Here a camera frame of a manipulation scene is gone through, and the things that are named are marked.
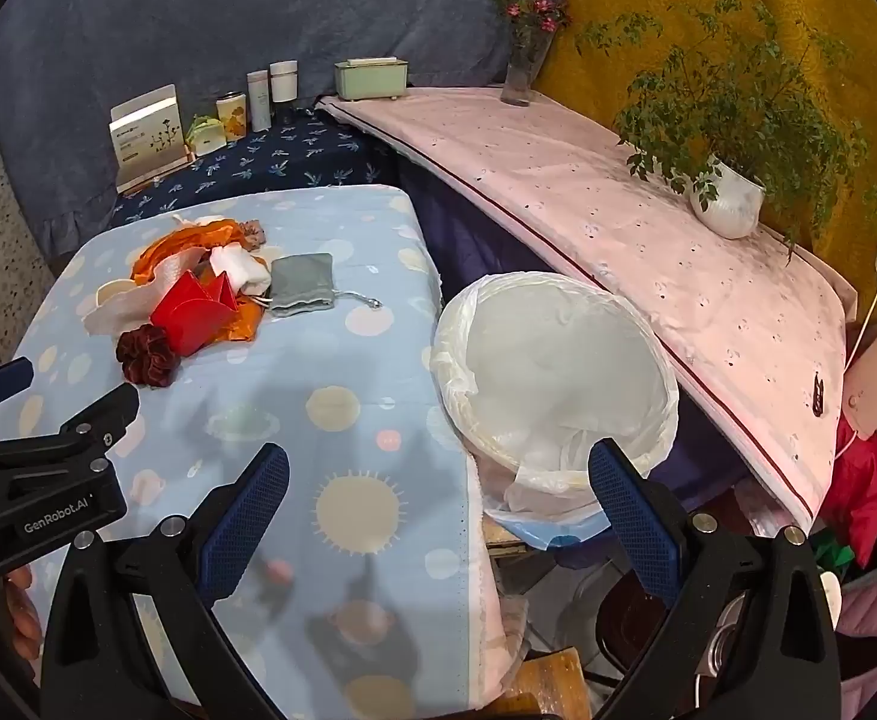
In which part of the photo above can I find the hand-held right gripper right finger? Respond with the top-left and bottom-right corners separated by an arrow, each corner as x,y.
587,439 -> 845,720

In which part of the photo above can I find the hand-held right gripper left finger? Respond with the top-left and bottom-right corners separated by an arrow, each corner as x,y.
37,444 -> 290,720

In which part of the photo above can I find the bin with white plastic liner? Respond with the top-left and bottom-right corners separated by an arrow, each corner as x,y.
430,270 -> 681,533

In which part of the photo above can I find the orange cloth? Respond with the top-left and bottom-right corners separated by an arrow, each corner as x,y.
130,216 -> 263,346

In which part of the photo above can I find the person's left hand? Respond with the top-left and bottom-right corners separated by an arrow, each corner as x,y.
4,564 -> 44,662

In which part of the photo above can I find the dark red scrunchie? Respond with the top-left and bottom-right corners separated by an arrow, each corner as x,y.
115,324 -> 183,389

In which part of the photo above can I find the light blue plastic bag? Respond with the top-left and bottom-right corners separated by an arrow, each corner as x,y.
483,508 -> 606,550

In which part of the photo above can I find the white mesh ribbon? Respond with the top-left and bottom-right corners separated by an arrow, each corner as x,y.
82,247 -> 215,338

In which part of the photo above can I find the red paper box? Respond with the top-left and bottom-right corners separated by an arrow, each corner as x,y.
149,268 -> 243,355

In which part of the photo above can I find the light blue printed tablecloth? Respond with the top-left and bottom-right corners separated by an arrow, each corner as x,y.
0,186 -> 530,713

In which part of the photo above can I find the wooden stool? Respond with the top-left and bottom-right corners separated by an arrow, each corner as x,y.
509,649 -> 591,720

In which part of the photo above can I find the red garment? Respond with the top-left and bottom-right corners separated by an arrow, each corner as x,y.
821,412 -> 877,571

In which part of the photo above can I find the white box with plant print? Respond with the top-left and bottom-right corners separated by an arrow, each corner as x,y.
109,84 -> 196,194

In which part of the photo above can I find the small green packet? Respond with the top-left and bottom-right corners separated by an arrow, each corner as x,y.
184,114 -> 227,158

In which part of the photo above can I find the pink cloth table cover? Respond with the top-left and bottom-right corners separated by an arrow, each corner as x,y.
314,86 -> 860,533

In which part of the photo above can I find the navy floral cloth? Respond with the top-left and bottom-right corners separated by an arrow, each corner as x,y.
109,109 -> 402,230

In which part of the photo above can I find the dark purple cloth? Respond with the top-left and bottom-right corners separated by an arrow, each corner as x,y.
397,157 -> 755,541

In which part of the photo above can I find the orange printed can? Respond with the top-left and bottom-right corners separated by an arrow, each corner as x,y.
215,91 -> 251,140

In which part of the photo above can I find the green plant in white pot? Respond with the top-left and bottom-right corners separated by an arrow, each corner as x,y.
573,0 -> 877,263

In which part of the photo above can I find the slim white bottle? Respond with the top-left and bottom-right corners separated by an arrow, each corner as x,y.
247,71 -> 273,132

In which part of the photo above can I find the white jar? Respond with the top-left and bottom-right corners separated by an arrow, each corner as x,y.
269,60 -> 299,104

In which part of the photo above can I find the grey-blue cloth backdrop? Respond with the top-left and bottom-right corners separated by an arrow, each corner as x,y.
0,0 -> 570,241

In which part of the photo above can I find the pale green tissue box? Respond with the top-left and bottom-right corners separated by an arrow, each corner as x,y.
334,56 -> 410,101

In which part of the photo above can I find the glass vase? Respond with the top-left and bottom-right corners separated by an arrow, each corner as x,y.
500,34 -> 552,107

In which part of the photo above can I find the pink flower bunch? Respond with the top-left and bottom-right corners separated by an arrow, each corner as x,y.
491,0 -> 570,38

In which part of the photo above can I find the grey drawstring pouch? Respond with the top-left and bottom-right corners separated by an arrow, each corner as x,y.
259,253 -> 381,317

